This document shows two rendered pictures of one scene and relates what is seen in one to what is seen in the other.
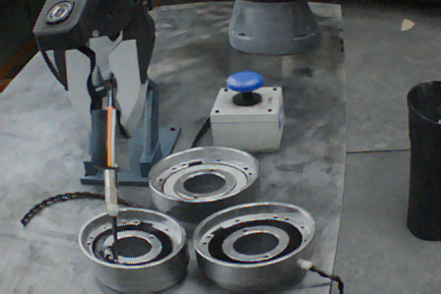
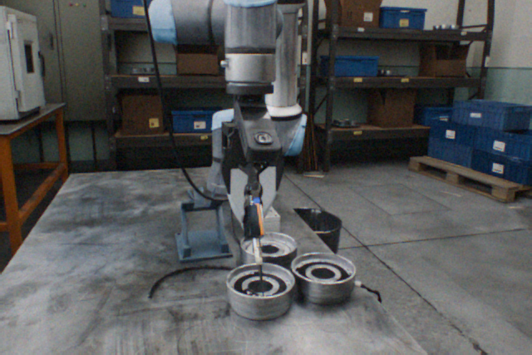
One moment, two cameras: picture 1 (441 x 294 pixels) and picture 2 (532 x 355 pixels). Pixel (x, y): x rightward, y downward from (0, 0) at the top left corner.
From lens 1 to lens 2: 0.36 m
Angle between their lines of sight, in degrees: 29
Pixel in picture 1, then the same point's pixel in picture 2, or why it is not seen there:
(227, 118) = not seen: hidden behind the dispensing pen
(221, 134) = not seen: hidden behind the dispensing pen
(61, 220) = (183, 288)
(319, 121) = (288, 222)
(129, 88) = (269, 194)
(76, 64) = (238, 178)
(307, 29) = (253, 178)
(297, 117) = not seen: hidden behind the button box
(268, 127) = (275, 224)
